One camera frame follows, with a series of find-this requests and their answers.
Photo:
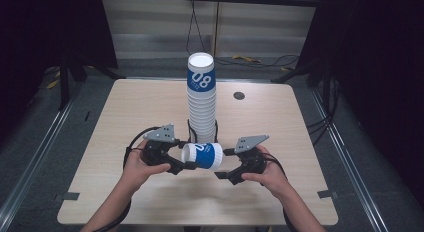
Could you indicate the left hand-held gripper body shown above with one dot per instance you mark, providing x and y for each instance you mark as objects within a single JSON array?
[{"x": 161, "y": 135}]

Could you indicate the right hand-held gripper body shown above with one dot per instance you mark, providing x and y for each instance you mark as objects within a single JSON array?
[{"x": 250, "y": 143}]

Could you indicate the blue sleeved white paper cup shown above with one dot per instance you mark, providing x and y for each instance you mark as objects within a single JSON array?
[{"x": 205, "y": 156}]

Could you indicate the stack of white paper cups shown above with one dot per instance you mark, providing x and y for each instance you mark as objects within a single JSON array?
[{"x": 201, "y": 105}]

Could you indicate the person's right hand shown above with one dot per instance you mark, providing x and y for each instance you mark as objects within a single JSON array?
[{"x": 271, "y": 177}]

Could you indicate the person's left hand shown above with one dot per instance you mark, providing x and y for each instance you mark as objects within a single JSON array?
[{"x": 140, "y": 173}]

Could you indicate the dark round table grommet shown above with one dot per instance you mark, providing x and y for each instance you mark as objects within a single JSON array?
[{"x": 239, "y": 95}]

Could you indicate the yellow tape piece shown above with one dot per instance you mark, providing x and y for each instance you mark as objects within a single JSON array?
[
  {"x": 246, "y": 59},
  {"x": 52, "y": 84}
]

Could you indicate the grey tape strip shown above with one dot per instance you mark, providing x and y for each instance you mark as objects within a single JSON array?
[
  {"x": 68, "y": 196},
  {"x": 326, "y": 194}
]

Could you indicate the black stand leg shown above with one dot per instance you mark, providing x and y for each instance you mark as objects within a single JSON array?
[{"x": 63, "y": 88}]

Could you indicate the black curtain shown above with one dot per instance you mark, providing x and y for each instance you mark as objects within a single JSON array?
[
  {"x": 40, "y": 42},
  {"x": 376, "y": 75}
]

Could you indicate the metal floor rail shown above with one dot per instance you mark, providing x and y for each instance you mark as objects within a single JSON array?
[
  {"x": 36, "y": 152},
  {"x": 346, "y": 158}
]

